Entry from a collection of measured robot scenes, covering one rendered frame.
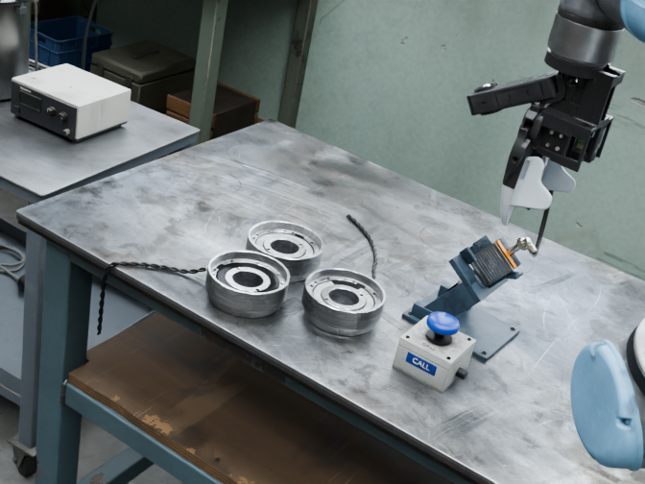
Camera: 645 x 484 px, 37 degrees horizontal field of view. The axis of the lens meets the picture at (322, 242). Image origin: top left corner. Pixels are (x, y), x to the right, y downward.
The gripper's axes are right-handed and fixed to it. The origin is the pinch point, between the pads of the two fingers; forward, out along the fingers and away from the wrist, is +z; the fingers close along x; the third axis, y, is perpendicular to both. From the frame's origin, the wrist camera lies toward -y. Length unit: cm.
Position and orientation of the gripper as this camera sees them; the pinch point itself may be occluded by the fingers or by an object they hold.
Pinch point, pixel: (513, 205)
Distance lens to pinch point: 119.6
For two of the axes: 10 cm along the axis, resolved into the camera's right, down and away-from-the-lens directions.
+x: 5.8, -3.1, 7.5
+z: -1.7, 8.6, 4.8
